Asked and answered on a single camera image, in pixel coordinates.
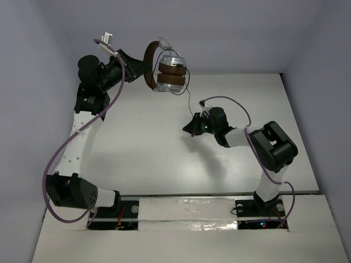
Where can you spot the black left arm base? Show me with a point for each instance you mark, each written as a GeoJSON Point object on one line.
{"type": "Point", "coordinates": [122, 218]}

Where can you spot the brown silver headphones with cable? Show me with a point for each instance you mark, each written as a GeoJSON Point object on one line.
{"type": "Point", "coordinates": [167, 69]}

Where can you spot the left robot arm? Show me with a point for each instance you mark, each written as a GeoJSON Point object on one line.
{"type": "Point", "coordinates": [67, 186]}

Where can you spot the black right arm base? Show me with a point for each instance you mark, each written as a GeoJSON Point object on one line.
{"type": "Point", "coordinates": [251, 217]}

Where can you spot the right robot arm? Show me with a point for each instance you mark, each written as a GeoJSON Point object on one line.
{"type": "Point", "coordinates": [272, 147]}

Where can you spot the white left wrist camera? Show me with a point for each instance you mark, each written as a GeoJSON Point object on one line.
{"type": "Point", "coordinates": [106, 46]}

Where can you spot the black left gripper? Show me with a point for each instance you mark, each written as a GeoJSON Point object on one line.
{"type": "Point", "coordinates": [128, 69]}

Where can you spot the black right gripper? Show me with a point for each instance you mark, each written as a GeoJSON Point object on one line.
{"type": "Point", "coordinates": [193, 127]}

